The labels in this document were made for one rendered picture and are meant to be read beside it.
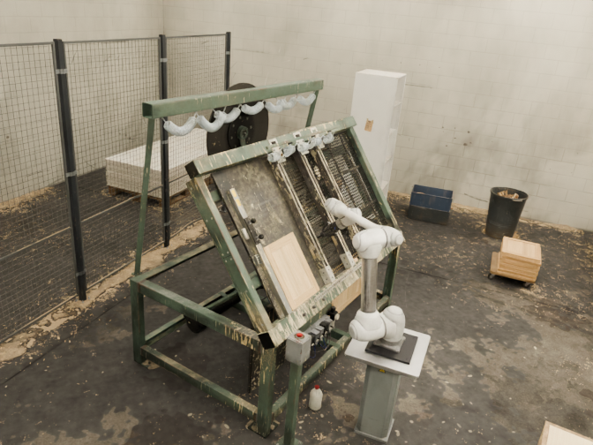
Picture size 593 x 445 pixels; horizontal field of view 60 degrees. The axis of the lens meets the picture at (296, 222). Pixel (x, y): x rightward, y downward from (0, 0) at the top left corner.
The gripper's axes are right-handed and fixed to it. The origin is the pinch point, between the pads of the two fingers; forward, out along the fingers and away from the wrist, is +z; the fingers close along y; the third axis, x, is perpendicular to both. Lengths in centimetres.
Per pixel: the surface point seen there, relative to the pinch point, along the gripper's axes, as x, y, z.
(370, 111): -345, 66, 73
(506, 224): -384, -174, 21
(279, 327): 87, -26, 6
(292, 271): 43.9, -5.9, 6.8
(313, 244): 12.7, -1.1, 1.1
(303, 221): 10.2, 17.9, -1.7
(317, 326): 56, -47, 8
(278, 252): 47.0, 11.4, 4.4
